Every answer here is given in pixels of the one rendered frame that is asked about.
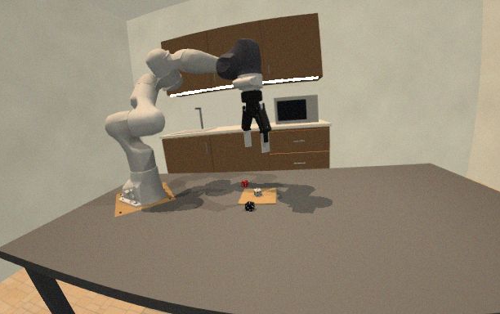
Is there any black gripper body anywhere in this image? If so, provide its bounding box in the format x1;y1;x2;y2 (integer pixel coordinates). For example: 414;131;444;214
241;90;262;117

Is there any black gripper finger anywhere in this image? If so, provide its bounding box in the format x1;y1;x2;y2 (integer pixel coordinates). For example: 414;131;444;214
241;105;252;147
248;103;271;153

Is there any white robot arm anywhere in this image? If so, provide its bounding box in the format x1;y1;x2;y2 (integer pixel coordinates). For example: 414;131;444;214
105;38;263;208

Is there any tan square mat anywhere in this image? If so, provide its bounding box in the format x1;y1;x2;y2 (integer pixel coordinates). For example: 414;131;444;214
238;188;277;205

